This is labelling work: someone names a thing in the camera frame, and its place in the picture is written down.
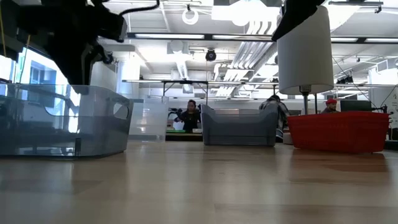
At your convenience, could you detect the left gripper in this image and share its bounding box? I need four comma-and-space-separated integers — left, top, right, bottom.
40, 0, 115, 95

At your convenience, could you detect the smoke gray plastic basket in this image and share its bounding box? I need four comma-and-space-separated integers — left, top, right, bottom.
0, 82, 134, 159
200, 103, 280, 147

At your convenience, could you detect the clear plastic basket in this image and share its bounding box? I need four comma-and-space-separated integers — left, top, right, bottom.
128, 95, 170, 143

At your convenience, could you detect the red mesh plastic basket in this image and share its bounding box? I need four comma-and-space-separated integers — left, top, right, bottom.
287, 111, 391, 154

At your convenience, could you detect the long ceiling light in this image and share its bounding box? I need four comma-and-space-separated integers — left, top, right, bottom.
127, 32, 273, 41
329, 36, 398, 44

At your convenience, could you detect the person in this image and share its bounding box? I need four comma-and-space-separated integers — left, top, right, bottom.
321, 98, 342, 114
259, 95, 290, 141
173, 99, 202, 133

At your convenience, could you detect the white shade table lamp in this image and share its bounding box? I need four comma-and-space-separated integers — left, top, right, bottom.
276, 5, 335, 116

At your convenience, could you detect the black computer monitor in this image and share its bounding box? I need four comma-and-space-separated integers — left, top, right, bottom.
340, 99, 373, 113

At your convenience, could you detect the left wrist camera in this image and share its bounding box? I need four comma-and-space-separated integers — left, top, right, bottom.
99, 11, 128, 44

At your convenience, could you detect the black frame table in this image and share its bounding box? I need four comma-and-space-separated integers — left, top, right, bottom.
162, 80, 209, 106

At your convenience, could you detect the white ceiling ring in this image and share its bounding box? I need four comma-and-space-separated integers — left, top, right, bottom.
182, 7, 200, 26

